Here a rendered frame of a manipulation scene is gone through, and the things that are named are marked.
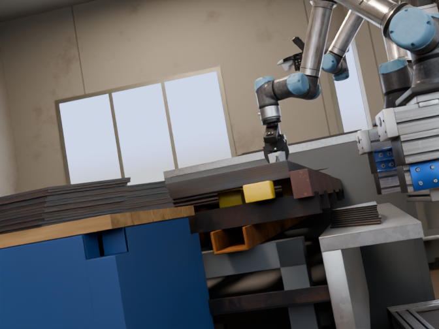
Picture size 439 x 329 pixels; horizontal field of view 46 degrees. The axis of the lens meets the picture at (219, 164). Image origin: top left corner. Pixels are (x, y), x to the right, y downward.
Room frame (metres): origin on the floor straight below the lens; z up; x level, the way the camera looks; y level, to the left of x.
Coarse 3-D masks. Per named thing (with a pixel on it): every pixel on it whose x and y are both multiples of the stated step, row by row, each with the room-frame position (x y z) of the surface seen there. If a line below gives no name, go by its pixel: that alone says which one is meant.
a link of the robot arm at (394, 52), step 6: (396, 0) 2.18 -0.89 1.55; (390, 42) 2.20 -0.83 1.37; (390, 48) 2.21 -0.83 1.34; (396, 48) 2.19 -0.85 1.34; (390, 54) 2.21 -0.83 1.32; (396, 54) 2.19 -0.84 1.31; (402, 54) 2.19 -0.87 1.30; (390, 60) 2.22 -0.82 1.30; (408, 60) 2.18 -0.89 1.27; (408, 66) 2.18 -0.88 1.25
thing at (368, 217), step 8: (344, 208) 1.33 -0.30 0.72; (352, 208) 1.29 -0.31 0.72; (360, 208) 1.27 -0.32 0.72; (368, 208) 1.23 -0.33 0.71; (376, 208) 1.21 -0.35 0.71; (336, 216) 1.31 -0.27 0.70; (344, 216) 1.29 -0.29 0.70; (352, 216) 1.25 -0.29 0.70; (360, 216) 1.22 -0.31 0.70; (368, 216) 1.19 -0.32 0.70; (376, 216) 1.17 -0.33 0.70; (336, 224) 1.26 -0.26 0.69; (344, 224) 1.24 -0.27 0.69; (352, 224) 1.22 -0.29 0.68; (360, 224) 1.18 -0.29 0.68; (368, 224) 1.15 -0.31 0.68; (376, 224) 1.13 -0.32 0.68
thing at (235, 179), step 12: (252, 168) 1.16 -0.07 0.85; (264, 168) 1.15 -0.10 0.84; (276, 168) 1.14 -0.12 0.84; (288, 168) 1.14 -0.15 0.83; (300, 168) 1.36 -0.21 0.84; (192, 180) 1.20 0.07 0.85; (204, 180) 1.19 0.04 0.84; (216, 180) 1.18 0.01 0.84; (228, 180) 1.17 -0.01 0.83; (240, 180) 1.17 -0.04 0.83; (252, 180) 1.16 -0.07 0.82; (264, 180) 1.15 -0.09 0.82; (276, 180) 1.18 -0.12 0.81; (288, 180) 1.30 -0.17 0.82; (168, 192) 1.21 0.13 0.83; (180, 192) 1.21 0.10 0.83; (192, 192) 1.20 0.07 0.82; (204, 192) 1.19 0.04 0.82; (216, 192) 1.25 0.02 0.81; (276, 192) 2.61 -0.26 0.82; (180, 204) 1.92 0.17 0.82; (192, 204) 2.09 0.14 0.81; (204, 204) 2.53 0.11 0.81
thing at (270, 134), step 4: (272, 124) 1.81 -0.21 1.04; (276, 124) 1.80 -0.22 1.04; (268, 128) 1.79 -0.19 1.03; (272, 128) 1.78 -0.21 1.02; (276, 128) 1.77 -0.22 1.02; (268, 132) 1.74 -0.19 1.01; (272, 132) 1.73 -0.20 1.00; (276, 132) 1.74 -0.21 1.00; (264, 136) 1.73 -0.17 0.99; (268, 136) 1.72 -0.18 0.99; (272, 136) 1.72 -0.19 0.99; (276, 136) 1.73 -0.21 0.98; (264, 140) 1.74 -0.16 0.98; (268, 140) 1.73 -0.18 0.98; (272, 140) 1.72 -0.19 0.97; (276, 140) 1.73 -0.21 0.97
